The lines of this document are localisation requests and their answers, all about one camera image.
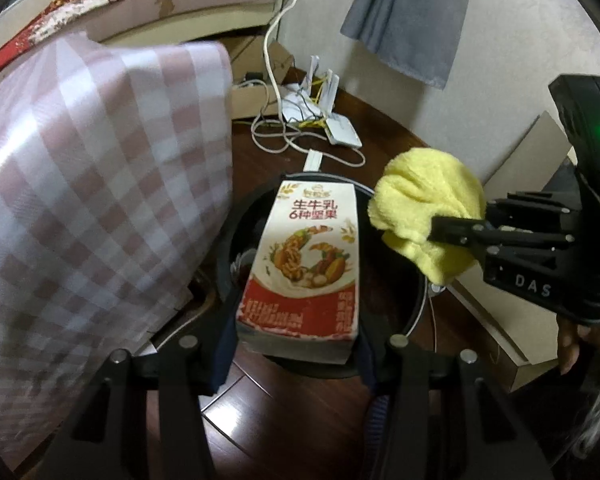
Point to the yellow fuzzy cloth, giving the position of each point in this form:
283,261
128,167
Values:
417,186

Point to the grey curtain right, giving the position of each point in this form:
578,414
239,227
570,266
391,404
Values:
416,38

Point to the black round trash bin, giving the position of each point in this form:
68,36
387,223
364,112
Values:
392,289

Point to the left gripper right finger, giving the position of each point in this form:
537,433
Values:
376,412

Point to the pink checkered mattress cover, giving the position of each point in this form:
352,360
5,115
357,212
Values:
115,177

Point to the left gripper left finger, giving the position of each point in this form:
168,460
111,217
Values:
223,355

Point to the white modem box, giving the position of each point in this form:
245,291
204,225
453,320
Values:
340,131

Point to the cardboard box on floor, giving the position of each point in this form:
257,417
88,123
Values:
252,92

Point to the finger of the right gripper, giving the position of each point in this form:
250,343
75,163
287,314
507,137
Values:
458,232

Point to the white wifi router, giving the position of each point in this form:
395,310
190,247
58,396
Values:
312,99

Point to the red nut milk carton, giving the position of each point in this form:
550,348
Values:
301,298

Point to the white power adapter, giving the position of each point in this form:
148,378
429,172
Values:
313,161

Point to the right hand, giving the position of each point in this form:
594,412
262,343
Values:
570,340

